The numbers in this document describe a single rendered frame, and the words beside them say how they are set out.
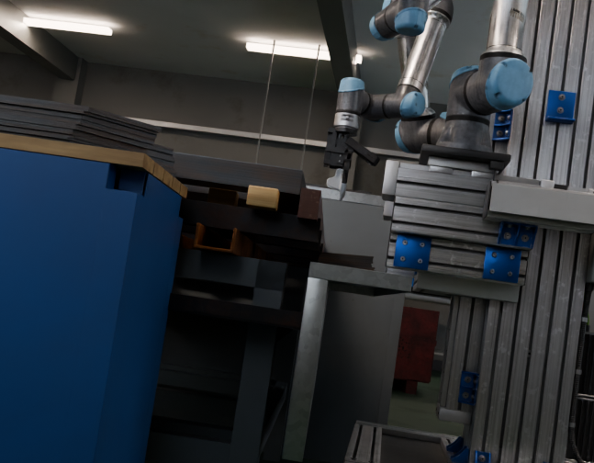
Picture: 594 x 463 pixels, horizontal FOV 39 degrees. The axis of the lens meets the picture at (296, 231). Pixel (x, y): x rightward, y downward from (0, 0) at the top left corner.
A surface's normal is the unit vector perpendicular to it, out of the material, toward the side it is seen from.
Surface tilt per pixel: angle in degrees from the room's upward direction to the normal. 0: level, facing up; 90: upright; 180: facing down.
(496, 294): 90
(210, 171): 90
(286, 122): 90
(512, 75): 98
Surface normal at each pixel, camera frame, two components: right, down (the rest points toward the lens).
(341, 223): -0.04, -0.08
